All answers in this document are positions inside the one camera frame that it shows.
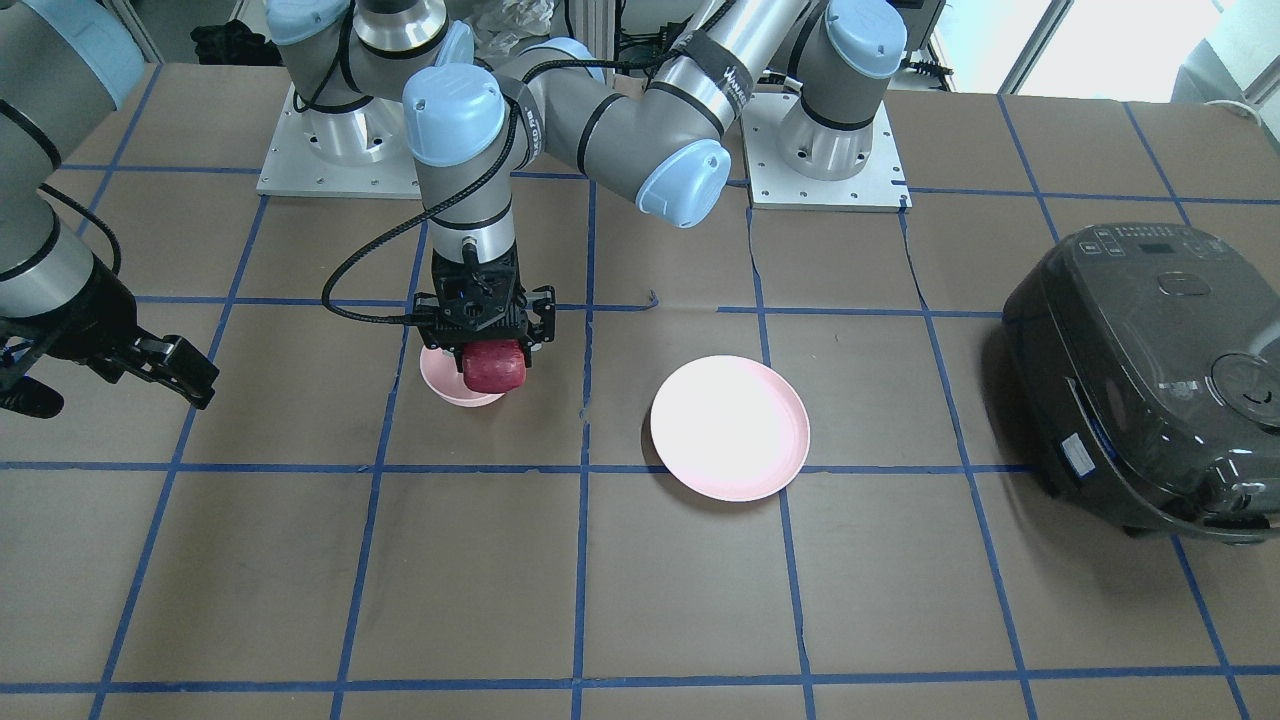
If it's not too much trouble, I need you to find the black rice cooker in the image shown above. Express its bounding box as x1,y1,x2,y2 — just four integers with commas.
1002,222,1279,544

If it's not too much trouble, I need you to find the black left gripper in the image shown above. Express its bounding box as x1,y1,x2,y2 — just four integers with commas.
410,249,557,351

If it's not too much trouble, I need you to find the pink plate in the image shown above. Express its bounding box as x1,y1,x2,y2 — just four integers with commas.
649,355,812,502

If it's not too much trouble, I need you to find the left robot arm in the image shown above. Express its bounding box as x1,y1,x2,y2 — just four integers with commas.
402,1,908,361

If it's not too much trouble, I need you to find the pink bowl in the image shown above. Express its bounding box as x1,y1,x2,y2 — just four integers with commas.
419,347,509,407

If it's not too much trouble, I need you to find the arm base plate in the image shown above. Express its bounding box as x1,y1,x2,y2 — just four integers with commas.
256,88,420,200
740,92,913,213

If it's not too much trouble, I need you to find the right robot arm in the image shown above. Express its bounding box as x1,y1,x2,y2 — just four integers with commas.
1,1,218,418

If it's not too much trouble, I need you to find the red apple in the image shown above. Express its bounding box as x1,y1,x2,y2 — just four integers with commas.
461,340,527,395

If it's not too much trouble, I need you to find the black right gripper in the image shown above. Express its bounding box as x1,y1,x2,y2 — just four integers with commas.
1,255,220,419

